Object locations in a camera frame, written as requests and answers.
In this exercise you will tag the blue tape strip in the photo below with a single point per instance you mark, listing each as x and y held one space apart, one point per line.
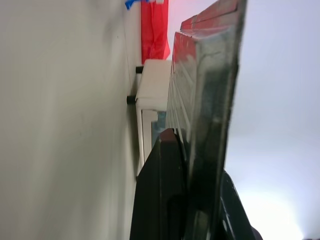
130 3

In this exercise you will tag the red plastic bag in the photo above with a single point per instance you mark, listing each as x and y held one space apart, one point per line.
153 30

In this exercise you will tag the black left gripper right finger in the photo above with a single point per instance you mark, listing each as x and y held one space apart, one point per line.
210 100

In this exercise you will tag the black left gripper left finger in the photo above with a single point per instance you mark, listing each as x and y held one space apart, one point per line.
157 190

